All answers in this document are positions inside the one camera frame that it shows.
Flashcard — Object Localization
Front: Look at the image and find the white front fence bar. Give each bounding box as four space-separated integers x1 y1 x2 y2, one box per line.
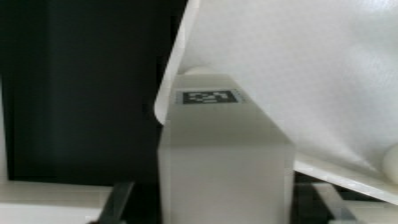
0 181 112 224

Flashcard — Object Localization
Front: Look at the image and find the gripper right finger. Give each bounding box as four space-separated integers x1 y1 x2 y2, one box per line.
293 182 356 224

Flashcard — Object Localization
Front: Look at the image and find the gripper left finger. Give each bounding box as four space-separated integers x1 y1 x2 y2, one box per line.
87 182 135 224

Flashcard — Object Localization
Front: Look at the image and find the white desk tabletop tray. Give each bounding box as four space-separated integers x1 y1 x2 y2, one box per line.
164 0 398 205

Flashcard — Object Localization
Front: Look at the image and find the white desk leg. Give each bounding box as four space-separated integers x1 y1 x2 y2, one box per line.
158 71 295 224
382 145 398 184

